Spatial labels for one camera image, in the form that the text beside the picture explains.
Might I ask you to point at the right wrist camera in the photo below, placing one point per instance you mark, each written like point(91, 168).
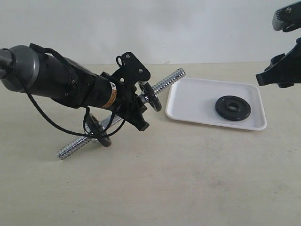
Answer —
point(288, 18)

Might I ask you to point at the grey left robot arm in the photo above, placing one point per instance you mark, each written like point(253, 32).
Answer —
point(44, 72)

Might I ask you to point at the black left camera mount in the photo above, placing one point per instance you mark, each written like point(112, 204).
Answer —
point(132, 70)

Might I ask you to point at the black weight plate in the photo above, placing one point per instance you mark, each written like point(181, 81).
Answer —
point(233, 108)
point(149, 96)
point(94, 128)

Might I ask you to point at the chrome dumbbell bar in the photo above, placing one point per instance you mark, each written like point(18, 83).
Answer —
point(111, 120)

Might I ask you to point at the white plastic tray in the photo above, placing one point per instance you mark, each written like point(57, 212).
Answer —
point(193, 100)

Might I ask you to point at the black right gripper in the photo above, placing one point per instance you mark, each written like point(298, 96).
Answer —
point(283, 70)

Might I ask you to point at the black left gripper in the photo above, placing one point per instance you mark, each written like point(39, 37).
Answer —
point(124, 101)

